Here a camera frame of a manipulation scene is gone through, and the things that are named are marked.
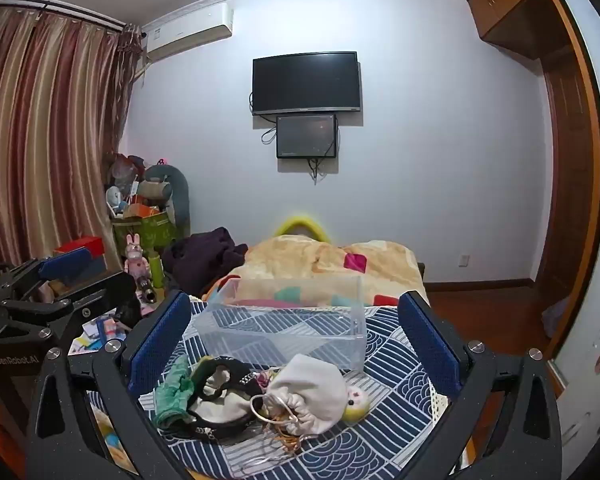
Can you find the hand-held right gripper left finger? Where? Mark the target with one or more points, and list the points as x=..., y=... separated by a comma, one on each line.
x=160, y=347

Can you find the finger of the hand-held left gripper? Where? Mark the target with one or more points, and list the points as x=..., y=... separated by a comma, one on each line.
x=105, y=290
x=65, y=262

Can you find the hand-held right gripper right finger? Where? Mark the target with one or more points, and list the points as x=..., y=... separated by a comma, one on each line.
x=430, y=347

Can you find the green fabric scrunchie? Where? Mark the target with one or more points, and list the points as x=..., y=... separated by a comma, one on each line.
x=172, y=395

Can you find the small yellow-green plush toy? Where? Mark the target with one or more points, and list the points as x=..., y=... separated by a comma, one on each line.
x=357, y=402

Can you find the black and white headband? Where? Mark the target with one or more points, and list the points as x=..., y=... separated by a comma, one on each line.
x=207, y=430

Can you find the clear plastic box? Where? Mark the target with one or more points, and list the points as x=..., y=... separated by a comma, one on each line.
x=280, y=340

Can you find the red box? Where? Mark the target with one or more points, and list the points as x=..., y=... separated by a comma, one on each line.
x=80, y=247

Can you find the scattered cards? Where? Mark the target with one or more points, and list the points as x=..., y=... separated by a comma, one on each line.
x=100, y=332

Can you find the pink bunny plush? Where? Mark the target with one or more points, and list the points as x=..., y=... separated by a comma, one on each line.
x=136, y=260

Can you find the green cylinder bottle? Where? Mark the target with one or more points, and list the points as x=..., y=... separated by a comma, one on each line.
x=157, y=270

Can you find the green cardboard box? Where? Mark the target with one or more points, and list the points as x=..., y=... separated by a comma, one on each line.
x=147, y=232

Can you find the blue patterned blanket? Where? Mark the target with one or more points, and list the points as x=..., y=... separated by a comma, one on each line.
x=395, y=410

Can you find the pile of toys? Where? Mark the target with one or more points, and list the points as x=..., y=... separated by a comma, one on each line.
x=122, y=185

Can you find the dark purple cloth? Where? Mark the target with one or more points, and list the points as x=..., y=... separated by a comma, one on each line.
x=205, y=255

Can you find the grey long plush toy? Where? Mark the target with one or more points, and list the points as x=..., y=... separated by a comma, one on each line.
x=180, y=195

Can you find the striped red-beige curtain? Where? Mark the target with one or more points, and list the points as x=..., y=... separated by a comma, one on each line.
x=55, y=135

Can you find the beige patchwork quilt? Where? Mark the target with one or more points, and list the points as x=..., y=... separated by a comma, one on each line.
x=290, y=260

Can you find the white sticker-covered panel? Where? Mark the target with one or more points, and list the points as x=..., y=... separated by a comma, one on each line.
x=595, y=340

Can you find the yellow hoop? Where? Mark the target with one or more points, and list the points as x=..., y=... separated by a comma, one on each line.
x=300, y=220

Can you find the wooden door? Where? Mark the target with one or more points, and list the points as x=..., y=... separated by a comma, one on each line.
x=572, y=185

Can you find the small black monitor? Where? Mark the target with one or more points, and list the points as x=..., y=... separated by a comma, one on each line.
x=305, y=135

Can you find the white air conditioner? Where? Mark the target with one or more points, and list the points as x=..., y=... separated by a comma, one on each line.
x=190, y=30

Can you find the wooden overhead cabinet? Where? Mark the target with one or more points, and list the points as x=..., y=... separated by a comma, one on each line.
x=510, y=5

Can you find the white wall socket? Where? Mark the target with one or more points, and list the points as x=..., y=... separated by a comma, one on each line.
x=464, y=260

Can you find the curtain rail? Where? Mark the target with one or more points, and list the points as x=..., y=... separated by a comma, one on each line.
x=70, y=10

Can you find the wall-mounted black television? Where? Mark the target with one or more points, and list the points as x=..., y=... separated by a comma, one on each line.
x=305, y=82

